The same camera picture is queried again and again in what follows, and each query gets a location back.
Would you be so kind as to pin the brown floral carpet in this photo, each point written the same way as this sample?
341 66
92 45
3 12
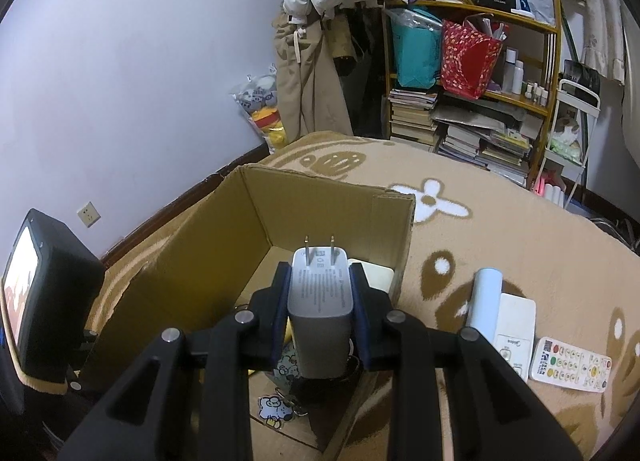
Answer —
585 283

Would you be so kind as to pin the white metal cart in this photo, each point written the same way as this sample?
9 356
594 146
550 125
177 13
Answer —
564 161

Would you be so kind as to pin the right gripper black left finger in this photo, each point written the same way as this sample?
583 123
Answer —
146 414

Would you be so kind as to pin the teal storage bag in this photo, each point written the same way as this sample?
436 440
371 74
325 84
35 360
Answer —
417 40

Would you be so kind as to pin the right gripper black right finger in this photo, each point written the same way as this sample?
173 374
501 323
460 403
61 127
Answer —
493 414

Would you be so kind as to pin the stack of books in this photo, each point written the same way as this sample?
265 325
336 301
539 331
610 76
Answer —
411 116
484 141

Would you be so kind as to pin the cartoon dog keychain charm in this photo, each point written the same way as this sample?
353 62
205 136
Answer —
275 411

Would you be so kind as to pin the white slim remote control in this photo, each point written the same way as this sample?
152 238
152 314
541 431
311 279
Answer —
515 332

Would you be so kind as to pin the brown cardboard box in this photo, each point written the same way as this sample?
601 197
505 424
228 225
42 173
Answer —
229 246

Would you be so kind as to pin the beige hanging coat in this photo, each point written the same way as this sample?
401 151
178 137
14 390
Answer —
310 94

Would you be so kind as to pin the red gift bag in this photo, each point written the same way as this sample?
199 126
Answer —
468 59

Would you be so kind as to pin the white JSCN remote control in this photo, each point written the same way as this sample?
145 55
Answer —
569 367

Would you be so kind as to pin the stack of books right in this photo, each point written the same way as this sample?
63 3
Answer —
484 141

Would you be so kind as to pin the white square charger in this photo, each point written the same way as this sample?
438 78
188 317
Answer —
379 277

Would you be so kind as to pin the white plug charger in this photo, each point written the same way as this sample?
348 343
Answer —
320 306

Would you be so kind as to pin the wooden bookshelf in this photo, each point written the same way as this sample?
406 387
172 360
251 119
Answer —
524 83

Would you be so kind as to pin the green cartoon pouch case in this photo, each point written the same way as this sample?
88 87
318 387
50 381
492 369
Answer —
286 371

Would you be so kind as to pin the stack of books left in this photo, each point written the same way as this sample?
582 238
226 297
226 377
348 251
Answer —
411 116

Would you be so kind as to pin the upper wall socket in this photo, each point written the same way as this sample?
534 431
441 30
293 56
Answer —
88 214

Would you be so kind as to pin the plush toys in bag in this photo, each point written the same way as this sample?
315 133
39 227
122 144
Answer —
258 99

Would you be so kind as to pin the light blue cylinder device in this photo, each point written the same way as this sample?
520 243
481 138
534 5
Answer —
484 302

